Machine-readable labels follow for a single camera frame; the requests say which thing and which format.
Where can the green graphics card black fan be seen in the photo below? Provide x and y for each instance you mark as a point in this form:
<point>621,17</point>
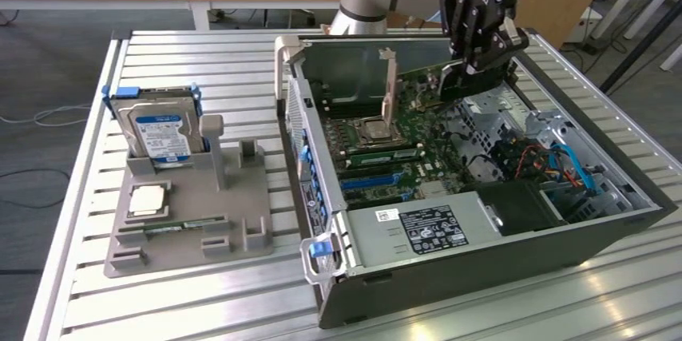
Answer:
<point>469,85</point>

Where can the white box red dot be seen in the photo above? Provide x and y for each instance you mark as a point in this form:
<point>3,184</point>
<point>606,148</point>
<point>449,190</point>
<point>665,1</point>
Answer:
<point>589,25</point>

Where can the metal disk bay cage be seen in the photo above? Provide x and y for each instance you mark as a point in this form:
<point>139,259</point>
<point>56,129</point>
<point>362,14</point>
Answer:
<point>487,125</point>

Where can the black table leg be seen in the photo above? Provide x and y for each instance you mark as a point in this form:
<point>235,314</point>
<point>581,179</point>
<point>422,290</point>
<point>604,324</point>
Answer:
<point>642,45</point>

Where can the green motherboard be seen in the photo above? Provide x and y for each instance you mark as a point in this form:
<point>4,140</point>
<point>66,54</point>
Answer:
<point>442,165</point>

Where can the metal CPU socket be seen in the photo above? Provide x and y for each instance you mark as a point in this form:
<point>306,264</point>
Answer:
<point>362,137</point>

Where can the silver chipset heatsink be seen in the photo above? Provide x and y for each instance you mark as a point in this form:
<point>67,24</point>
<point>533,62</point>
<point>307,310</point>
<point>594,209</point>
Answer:
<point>439,189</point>

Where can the black fan shroud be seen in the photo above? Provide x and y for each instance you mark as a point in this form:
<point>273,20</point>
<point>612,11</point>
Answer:
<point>517,205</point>

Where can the long black expansion slot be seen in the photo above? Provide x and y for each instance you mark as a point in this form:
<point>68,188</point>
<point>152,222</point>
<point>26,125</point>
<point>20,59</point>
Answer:
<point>367,173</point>

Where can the short black expansion slot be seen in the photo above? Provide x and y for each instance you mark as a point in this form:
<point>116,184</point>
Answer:
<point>375,198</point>

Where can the grey power supply unit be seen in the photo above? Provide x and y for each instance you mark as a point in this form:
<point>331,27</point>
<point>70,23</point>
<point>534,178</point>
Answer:
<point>373,237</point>

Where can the dark open PC case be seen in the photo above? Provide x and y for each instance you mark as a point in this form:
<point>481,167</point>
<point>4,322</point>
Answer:
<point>479,277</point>

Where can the blue case latch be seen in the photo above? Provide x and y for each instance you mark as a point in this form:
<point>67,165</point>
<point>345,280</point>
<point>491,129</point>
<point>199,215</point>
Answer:
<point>319,248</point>

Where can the grey parts rack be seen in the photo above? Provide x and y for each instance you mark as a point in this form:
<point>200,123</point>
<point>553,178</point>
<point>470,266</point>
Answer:
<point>228,205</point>

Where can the hard disk blue carrier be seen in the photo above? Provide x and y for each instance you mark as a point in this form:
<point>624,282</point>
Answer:
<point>160,133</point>

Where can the silver spare CPU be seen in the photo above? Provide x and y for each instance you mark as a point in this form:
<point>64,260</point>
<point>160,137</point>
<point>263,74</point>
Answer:
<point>146,200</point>

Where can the green spare RAM stick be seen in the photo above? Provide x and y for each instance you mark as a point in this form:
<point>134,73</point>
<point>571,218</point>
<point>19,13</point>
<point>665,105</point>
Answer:
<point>160,227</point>

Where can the white table frame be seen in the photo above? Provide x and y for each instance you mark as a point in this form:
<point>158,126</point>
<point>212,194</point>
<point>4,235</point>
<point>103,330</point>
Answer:
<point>672,51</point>

